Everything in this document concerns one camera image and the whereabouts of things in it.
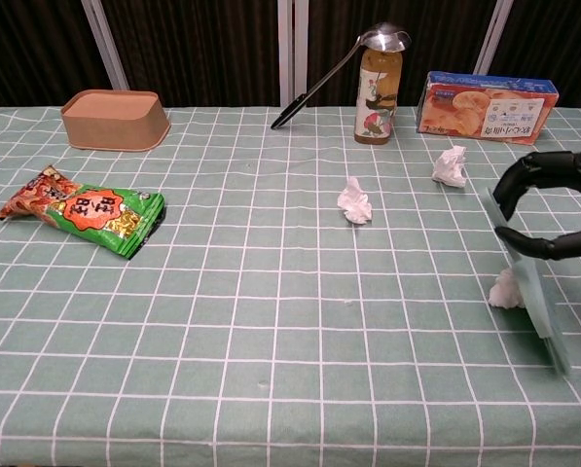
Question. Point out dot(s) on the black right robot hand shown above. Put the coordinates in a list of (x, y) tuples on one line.
[(543, 168)]

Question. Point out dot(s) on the white tissue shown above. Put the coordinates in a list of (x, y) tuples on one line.
[(354, 202), (504, 294), (449, 168)]

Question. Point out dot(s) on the green plastic hand brush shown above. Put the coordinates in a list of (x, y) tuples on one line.
[(538, 301)]

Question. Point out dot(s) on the orange blue biscuit box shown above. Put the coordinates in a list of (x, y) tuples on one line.
[(480, 112)]

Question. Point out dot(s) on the yellow tea bottle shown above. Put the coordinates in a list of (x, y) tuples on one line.
[(375, 114)]

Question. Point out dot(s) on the green checkered tablecloth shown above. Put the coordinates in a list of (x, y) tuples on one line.
[(222, 316)]

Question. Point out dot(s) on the dark pleated curtain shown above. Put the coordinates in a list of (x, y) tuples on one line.
[(197, 44)]

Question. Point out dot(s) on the brown paper tub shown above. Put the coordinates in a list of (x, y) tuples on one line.
[(112, 124)]

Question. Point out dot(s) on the green orange snack bag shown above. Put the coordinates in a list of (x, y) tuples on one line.
[(90, 214)]

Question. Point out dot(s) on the white frame post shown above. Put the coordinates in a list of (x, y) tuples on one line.
[(493, 34), (286, 53), (106, 44)]

